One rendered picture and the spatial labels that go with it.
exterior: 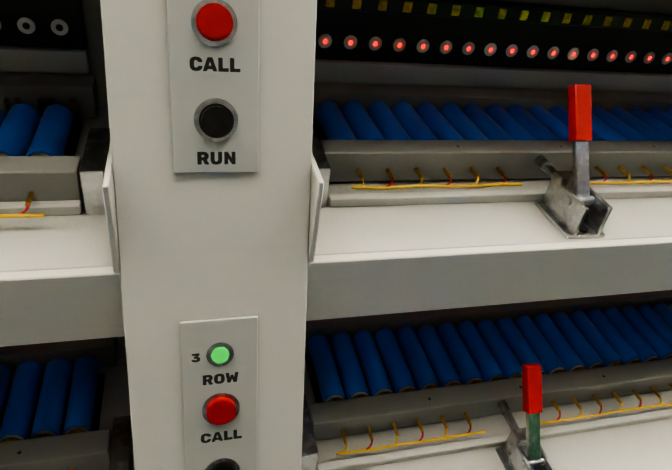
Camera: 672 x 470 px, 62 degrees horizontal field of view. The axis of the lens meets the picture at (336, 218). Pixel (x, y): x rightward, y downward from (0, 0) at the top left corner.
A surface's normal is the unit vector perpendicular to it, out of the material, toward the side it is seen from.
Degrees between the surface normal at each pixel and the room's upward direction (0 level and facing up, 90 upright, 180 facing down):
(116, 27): 90
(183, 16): 90
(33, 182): 109
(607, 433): 18
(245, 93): 90
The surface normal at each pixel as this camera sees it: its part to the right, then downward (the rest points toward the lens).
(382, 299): 0.23, 0.58
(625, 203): 0.13, -0.81
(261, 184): 0.26, 0.29
